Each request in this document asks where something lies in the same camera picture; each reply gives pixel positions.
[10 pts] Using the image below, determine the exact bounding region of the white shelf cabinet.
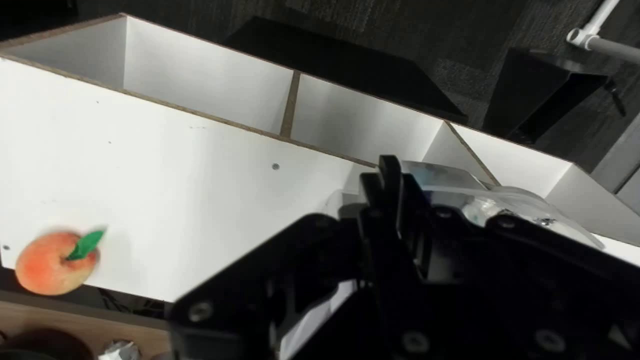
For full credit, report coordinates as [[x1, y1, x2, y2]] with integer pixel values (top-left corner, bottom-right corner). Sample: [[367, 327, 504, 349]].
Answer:
[[0, 14, 640, 303]]

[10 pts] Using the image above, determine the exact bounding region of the wooden side table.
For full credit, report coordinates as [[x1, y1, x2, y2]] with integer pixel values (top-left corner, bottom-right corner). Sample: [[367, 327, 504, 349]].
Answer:
[[0, 293, 173, 360]]

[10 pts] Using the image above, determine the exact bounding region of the orange toy peach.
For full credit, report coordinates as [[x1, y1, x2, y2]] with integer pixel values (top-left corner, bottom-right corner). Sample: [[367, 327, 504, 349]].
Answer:
[[15, 228, 106, 296]]

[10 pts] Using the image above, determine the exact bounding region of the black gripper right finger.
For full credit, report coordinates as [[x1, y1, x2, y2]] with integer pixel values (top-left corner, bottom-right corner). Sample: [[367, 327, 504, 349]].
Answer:
[[360, 157, 640, 360]]

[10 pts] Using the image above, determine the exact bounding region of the clear top drawer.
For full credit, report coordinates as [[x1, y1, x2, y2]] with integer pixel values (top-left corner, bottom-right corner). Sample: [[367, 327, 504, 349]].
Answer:
[[360, 157, 604, 251]]

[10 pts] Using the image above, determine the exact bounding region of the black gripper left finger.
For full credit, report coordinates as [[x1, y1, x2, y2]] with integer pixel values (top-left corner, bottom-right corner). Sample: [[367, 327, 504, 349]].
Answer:
[[167, 214, 375, 360]]

